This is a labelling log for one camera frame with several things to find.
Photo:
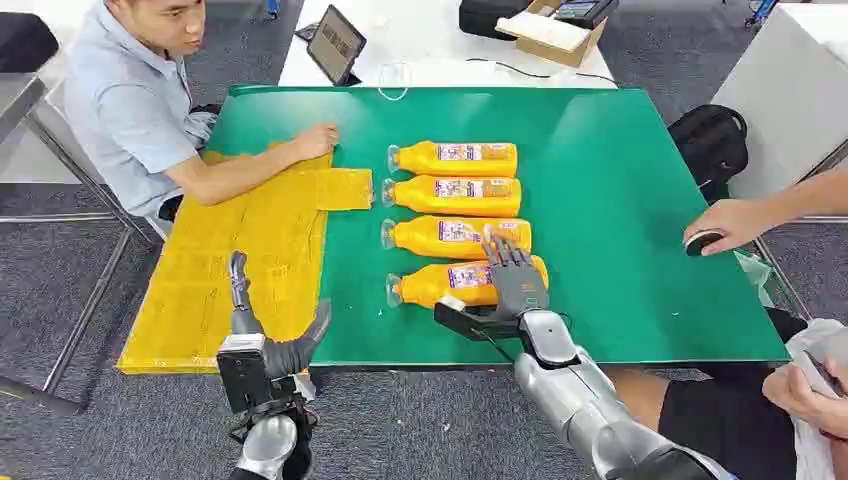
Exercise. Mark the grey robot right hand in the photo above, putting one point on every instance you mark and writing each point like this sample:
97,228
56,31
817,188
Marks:
517,281

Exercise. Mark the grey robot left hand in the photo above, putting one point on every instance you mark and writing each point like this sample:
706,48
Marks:
291,354

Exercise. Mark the orange drink bottle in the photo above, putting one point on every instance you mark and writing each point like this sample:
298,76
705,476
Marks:
427,286
424,160
417,196
417,237

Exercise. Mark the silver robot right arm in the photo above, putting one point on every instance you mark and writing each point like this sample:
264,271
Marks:
570,391

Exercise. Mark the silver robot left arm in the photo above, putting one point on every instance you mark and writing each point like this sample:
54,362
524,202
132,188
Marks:
268,444

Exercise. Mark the yellow sheet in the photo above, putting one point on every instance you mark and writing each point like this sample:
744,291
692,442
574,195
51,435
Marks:
199,285

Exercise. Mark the green table mat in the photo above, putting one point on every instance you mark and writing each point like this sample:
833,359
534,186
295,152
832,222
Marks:
609,192

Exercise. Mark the black round object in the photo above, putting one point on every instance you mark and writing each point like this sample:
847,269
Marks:
701,244

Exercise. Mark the person's hand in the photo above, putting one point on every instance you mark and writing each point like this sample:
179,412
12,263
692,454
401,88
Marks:
735,222

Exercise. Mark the black backpack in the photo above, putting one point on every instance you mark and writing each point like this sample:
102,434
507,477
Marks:
709,146

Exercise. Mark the cardboard box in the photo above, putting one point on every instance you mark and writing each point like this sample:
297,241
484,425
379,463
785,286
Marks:
553,40

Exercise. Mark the clear plastic bag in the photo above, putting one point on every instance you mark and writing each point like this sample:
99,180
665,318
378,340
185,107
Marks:
762,281

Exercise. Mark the person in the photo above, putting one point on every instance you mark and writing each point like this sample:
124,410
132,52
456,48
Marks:
126,112
722,417

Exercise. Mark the white table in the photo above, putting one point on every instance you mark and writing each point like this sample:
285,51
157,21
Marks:
430,40

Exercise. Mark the black bag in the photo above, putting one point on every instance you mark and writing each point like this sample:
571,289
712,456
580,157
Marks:
487,16

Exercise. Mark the black device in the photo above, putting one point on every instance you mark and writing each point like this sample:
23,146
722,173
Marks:
586,10

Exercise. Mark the black tablet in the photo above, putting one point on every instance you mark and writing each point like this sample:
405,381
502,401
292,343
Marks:
334,45

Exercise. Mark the white cabinet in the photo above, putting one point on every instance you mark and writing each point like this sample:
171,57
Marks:
788,93

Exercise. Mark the white plastic bag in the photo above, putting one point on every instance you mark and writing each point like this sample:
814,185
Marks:
811,457

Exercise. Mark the grey metal table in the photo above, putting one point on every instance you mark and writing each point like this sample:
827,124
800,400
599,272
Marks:
16,99

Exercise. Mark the black seat cushion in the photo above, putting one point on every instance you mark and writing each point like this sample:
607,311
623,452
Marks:
23,40

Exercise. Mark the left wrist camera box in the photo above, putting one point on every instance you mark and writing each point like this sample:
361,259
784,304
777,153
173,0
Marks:
242,374

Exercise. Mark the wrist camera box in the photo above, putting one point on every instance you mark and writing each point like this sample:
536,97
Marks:
464,319
242,374

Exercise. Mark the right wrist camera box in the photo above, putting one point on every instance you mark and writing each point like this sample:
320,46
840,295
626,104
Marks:
464,319

